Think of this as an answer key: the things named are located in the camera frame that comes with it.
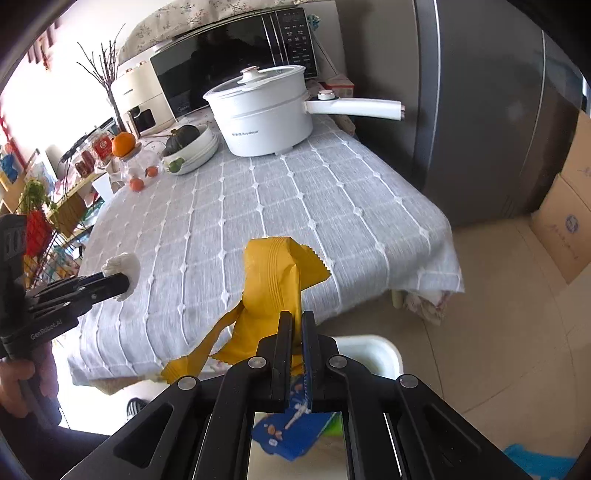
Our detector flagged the lower cardboard box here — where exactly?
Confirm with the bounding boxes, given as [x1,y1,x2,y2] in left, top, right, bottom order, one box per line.
[531,174,591,284]

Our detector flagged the grey checked tablecloth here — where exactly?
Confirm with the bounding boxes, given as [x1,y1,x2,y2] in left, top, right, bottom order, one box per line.
[62,116,464,385]

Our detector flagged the red label spice jar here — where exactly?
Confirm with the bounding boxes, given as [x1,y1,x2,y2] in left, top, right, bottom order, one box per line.
[90,131,113,164]

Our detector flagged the yellow snack wrapper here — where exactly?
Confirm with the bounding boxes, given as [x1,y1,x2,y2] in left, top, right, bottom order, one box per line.
[160,237,331,384]

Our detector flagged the large orange fruit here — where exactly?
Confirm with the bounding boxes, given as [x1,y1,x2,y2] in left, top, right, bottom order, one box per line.
[111,131,136,158]

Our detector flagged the small white tissue wad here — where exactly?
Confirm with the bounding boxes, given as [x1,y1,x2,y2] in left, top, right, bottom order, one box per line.
[101,252,141,302]

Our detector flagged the white electric cooking pot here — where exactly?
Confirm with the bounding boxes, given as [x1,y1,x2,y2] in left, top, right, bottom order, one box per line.
[204,65,406,157]

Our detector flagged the cream air fryer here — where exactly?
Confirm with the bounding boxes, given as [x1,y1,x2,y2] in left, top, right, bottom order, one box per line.
[112,61,175,138]

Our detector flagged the white square trash bin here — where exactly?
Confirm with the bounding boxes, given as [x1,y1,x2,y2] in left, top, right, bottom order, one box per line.
[334,335,404,380]

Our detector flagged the clear glass jar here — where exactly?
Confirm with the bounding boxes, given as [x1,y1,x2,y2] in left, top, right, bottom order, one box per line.
[121,150,160,190]

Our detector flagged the cardboard box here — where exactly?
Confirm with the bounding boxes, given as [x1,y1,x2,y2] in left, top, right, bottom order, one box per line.
[531,174,591,284]
[561,111,591,206]

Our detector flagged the dark green squash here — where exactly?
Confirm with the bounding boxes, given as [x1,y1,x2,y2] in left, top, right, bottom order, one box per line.
[162,125,200,157]

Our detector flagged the dark grey refrigerator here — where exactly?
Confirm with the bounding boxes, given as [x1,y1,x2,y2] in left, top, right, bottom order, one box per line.
[338,1,584,226]

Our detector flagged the person's left hand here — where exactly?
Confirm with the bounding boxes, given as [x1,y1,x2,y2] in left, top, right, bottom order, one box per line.
[0,340,60,418]

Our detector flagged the black microwave oven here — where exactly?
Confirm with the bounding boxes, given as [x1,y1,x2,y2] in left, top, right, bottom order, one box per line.
[150,7,318,118]

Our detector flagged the blue plastic stool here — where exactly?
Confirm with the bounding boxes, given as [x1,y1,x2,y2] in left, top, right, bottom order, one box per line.
[504,444,576,480]

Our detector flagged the floral cloth microwave cover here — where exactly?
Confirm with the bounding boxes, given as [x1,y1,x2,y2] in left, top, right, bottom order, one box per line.
[118,0,301,64]

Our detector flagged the black wire rack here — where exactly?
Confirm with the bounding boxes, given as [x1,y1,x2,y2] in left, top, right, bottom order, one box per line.
[23,209,93,289]

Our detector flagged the white ceramic bowl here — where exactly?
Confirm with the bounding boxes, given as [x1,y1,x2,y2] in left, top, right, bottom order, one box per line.
[161,124,219,175]

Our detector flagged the dried branches in vase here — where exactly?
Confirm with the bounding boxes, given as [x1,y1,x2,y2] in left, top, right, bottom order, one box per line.
[77,26,125,132]

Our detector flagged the blue snack package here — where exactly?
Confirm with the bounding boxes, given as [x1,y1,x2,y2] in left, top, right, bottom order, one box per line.
[252,376,337,461]

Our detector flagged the upper cardboard box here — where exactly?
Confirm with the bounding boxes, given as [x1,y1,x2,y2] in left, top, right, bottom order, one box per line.
[561,111,591,206]

